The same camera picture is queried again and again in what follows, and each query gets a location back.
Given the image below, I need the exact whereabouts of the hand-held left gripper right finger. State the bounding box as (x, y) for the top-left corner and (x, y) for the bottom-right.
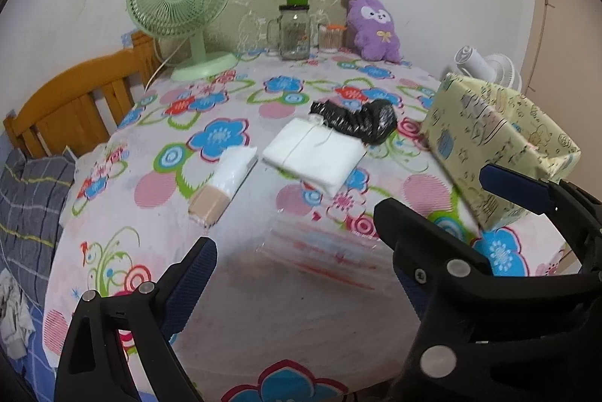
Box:
(396, 268), (427, 324)

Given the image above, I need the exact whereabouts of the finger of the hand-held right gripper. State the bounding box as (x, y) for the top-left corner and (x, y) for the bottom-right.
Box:
(480, 163), (602, 273)
(374, 199), (602, 402)

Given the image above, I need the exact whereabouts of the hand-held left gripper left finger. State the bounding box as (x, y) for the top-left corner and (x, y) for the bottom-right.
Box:
(54, 236), (218, 402)

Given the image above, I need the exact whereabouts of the yellow patterned box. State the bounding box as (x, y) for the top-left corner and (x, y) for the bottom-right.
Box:
(421, 73), (581, 231)

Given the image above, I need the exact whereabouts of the clear zip bag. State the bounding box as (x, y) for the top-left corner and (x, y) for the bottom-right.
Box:
(263, 223), (391, 290)

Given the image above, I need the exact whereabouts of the beige white roll packet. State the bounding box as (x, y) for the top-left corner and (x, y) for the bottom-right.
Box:
(188, 148), (257, 226)

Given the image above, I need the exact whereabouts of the black plastic bag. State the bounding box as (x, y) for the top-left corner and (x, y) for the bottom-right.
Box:
(309, 98), (398, 145)

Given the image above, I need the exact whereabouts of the white plastic bag bundle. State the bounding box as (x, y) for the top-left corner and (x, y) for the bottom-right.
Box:
(262, 117), (368, 196)

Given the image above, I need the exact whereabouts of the white standing fan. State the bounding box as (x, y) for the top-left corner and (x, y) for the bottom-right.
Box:
(454, 45), (523, 92)

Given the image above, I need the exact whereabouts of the white bedding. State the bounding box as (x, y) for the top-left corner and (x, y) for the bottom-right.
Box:
(63, 143), (109, 170)

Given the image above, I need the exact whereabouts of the blue checked bed sheet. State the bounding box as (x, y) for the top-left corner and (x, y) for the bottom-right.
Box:
(0, 303), (62, 402)

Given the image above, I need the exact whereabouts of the grey plaid pillow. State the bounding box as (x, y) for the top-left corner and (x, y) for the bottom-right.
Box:
(0, 148), (76, 304)

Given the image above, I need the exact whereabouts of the crumpled white cloth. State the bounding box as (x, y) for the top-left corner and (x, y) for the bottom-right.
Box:
(0, 270), (36, 358)

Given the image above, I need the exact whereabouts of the beige door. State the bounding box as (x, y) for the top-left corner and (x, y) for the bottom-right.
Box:
(531, 0), (602, 111)

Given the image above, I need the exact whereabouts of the purple plush bunny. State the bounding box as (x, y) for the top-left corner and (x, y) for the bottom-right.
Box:
(342, 0), (404, 64)

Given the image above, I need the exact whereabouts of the wooden bed headboard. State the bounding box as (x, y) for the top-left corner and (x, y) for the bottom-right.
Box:
(2, 30), (163, 160)

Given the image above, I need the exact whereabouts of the cotton swab jar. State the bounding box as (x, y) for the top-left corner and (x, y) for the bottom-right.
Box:
(318, 23), (348, 53)

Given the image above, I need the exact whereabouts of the glass jar mug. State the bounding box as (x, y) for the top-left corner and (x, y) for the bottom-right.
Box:
(267, 4), (313, 61)

